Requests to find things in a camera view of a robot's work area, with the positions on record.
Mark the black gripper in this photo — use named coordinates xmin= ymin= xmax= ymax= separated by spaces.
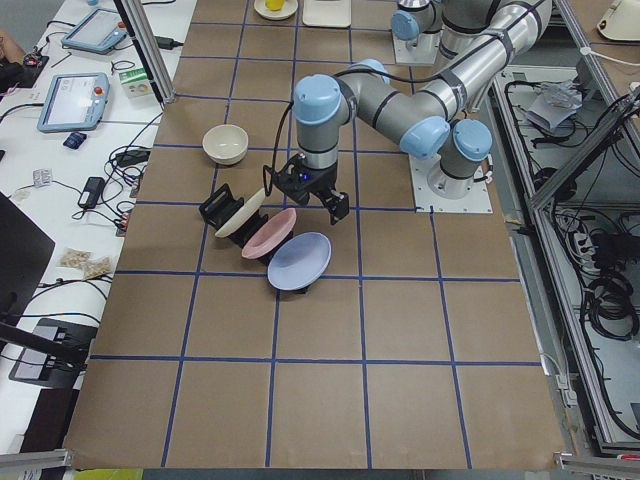
xmin=272 ymin=153 xmax=349 ymax=225

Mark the blue plate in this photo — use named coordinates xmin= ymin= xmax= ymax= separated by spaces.
xmin=267 ymin=232 xmax=332 ymax=291

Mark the pink plate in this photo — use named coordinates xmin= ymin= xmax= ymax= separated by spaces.
xmin=241 ymin=208 xmax=297 ymax=262

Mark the cream plate in rack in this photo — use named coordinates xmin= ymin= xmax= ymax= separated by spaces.
xmin=215 ymin=187 xmax=266 ymax=238

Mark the black plate rack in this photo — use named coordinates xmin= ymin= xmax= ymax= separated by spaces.
xmin=198 ymin=183 xmax=294 ymax=267

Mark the cream plate with lemon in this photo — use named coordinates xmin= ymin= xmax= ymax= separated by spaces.
xmin=254 ymin=0 xmax=298 ymax=21

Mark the cream bowl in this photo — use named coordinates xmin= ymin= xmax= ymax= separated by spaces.
xmin=202 ymin=124 xmax=249 ymax=165

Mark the cream rectangular tray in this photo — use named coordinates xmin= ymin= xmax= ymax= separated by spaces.
xmin=302 ymin=0 xmax=352 ymax=28

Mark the yellow lemon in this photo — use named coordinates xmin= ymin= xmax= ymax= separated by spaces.
xmin=265 ymin=0 xmax=285 ymax=12

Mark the green white box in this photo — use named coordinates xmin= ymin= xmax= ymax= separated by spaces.
xmin=118 ymin=68 xmax=153 ymax=99

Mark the black power adapter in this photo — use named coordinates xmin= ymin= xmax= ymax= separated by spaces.
xmin=77 ymin=176 xmax=106 ymax=210

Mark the blue teach pendant near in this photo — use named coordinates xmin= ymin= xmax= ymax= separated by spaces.
xmin=37 ymin=72 xmax=110 ymax=133

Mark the blue teach pendant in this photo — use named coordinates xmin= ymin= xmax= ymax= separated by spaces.
xmin=37 ymin=72 xmax=110 ymax=133
xmin=61 ymin=8 xmax=127 ymax=54

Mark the blue teach pendant far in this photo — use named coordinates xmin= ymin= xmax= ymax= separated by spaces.
xmin=61 ymin=8 xmax=127 ymax=54

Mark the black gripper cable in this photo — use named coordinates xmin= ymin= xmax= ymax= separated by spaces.
xmin=261 ymin=97 xmax=301 ymax=199

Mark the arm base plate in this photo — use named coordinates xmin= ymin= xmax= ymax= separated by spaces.
xmin=392 ymin=30 xmax=443 ymax=66
xmin=409 ymin=154 xmax=493 ymax=215

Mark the silver aluminium frame post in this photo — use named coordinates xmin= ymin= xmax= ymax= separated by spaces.
xmin=114 ymin=0 xmax=175 ymax=105

